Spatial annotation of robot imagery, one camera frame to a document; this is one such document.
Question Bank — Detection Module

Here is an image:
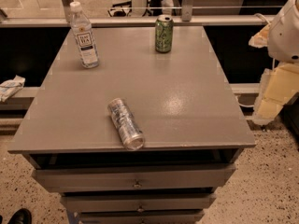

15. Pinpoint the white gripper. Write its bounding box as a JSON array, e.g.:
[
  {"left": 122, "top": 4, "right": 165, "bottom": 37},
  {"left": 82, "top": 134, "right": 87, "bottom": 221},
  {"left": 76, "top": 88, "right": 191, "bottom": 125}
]
[{"left": 249, "top": 0, "right": 299, "bottom": 125}]

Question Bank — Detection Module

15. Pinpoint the clear plastic water bottle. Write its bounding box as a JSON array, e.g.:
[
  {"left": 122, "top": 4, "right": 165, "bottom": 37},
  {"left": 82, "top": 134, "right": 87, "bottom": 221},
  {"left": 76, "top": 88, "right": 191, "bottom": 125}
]
[{"left": 70, "top": 1, "right": 99, "bottom": 68}]

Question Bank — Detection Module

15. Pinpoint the grey metal railing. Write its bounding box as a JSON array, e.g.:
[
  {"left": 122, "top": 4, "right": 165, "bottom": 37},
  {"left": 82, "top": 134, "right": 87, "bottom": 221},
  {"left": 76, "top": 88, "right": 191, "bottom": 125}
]
[{"left": 0, "top": 0, "right": 286, "bottom": 27}]

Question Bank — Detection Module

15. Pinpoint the green soda can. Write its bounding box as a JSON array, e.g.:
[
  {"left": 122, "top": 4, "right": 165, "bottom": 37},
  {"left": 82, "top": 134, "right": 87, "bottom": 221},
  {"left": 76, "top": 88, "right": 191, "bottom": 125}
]
[{"left": 155, "top": 15, "right": 174, "bottom": 53}]

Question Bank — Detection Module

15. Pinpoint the top grey drawer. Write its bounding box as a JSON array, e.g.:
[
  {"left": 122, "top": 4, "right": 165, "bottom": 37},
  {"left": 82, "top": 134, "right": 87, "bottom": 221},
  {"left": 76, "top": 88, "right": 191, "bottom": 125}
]
[{"left": 33, "top": 163, "right": 235, "bottom": 193}]

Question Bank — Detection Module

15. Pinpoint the grey drawer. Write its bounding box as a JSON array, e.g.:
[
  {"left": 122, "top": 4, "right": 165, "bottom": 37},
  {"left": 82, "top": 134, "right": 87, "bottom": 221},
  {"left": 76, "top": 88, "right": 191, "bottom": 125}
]
[
  {"left": 61, "top": 193, "right": 216, "bottom": 213},
  {"left": 79, "top": 210, "right": 204, "bottom": 224},
  {"left": 33, "top": 163, "right": 235, "bottom": 193}
]

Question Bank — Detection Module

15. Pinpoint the grey drawer cabinet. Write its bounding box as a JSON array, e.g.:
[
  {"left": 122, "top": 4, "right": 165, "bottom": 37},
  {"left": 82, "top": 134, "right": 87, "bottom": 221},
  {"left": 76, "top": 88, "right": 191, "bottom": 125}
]
[{"left": 7, "top": 25, "right": 257, "bottom": 224}]

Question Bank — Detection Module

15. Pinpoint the silver blue can lying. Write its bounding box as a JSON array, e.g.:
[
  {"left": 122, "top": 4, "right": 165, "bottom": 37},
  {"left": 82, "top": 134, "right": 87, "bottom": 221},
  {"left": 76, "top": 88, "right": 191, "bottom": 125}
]
[{"left": 107, "top": 98, "right": 145, "bottom": 151}]

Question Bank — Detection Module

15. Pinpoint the middle grey drawer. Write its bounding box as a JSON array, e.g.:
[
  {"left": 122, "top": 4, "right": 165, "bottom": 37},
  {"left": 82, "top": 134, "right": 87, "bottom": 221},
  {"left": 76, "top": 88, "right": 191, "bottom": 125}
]
[{"left": 61, "top": 193, "right": 216, "bottom": 213}]

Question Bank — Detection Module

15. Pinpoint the bottom grey drawer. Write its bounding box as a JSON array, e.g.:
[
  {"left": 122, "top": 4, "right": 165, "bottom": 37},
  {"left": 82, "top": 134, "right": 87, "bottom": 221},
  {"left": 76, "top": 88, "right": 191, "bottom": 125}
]
[{"left": 79, "top": 210, "right": 204, "bottom": 224}]

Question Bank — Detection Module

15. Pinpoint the white crumpled packet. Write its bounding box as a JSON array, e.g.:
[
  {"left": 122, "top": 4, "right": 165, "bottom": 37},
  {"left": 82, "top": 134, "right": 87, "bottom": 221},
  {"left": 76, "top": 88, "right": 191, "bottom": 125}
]
[{"left": 0, "top": 76, "right": 25, "bottom": 102}]

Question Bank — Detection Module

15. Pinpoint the black shoe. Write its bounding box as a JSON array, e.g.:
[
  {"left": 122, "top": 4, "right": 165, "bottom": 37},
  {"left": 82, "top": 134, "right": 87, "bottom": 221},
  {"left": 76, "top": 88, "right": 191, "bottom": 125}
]
[{"left": 8, "top": 208, "right": 32, "bottom": 224}]

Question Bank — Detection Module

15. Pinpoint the white cable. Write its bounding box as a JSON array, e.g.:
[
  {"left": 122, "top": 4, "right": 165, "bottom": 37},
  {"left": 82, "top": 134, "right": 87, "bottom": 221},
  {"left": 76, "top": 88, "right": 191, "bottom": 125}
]
[{"left": 253, "top": 12, "right": 271, "bottom": 25}]

